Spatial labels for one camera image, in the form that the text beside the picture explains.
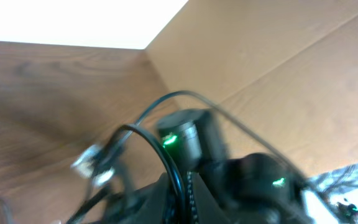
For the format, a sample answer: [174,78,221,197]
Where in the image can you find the white usb cable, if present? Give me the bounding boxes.
[70,143,116,189]

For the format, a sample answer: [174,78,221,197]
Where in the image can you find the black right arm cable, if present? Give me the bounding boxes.
[113,90,341,224]

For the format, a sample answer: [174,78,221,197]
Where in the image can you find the cardboard side panel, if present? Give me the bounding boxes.
[146,0,358,176]

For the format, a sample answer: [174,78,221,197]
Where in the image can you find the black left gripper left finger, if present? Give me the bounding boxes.
[101,173,175,224]

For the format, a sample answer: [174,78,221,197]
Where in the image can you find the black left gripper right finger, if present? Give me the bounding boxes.
[186,172,230,224]

